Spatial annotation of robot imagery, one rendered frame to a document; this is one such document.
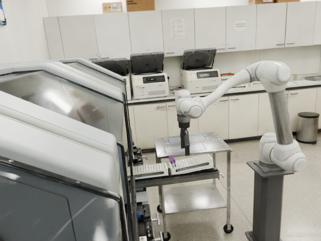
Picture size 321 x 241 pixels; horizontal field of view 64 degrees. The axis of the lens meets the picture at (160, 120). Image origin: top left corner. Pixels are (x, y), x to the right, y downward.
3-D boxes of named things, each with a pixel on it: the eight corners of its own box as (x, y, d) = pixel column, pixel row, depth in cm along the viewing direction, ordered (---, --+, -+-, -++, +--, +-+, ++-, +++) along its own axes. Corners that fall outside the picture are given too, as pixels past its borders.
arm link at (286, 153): (290, 158, 189) (313, 171, 169) (271, 167, 187) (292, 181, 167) (272, 57, 165) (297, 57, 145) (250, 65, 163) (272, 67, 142)
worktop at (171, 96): (53, 110, 380) (53, 108, 379) (63, 101, 442) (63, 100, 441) (346, 82, 429) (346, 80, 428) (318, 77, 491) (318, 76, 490)
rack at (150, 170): (124, 182, 171) (123, 174, 169) (124, 175, 181) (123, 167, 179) (168, 177, 174) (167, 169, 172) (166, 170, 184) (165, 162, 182)
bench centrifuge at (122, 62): (94, 104, 388) (88, 60, 371) (100, 96, 448) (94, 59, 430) (131, 100, 392) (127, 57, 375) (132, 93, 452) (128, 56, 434)
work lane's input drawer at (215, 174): (120, 193, 171) (119, 181, 168) (121, 183, 184) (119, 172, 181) (225, 180, 178) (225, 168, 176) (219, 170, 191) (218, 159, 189)
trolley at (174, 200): (161, 243, 226) (153, 157, 203) (156, 211, 270) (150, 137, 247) (234, 233, 230) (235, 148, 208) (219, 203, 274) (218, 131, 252)
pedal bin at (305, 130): (305, 146, 403) (307, 117, 390) (290, 137, 439) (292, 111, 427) (323, 143, 406) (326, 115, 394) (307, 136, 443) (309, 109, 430)
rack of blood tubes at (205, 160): (172, 176, 174) (170, 168, 172) (169, 169, 184) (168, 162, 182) (214, 167, 176) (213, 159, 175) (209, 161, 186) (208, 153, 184)
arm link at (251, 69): (240, 65, 175) (251, 67, 162) (262, 55, 177) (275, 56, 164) (244, 83, 179) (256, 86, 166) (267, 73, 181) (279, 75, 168)
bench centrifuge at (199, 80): (187, 95, 403) (186, 49, 384) (180, 89, 462) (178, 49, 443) (222, 92, 408) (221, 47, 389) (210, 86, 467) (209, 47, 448)
